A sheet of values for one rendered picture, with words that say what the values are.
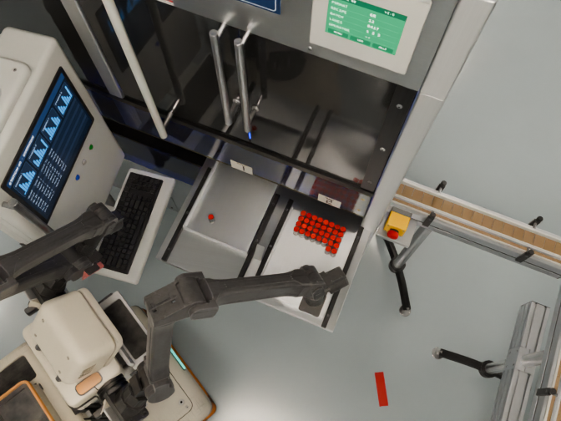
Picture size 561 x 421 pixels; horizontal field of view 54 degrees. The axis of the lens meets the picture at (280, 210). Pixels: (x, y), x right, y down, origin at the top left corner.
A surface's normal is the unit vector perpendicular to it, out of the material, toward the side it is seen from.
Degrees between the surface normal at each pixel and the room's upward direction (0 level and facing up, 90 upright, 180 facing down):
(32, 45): 0
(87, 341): 43
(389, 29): 90
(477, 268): 0
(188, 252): 0
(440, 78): 90
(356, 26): 90
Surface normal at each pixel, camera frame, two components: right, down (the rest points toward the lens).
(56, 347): -0.57, 0.21
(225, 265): 0.00, -0.35
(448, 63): -0.39, 0.86
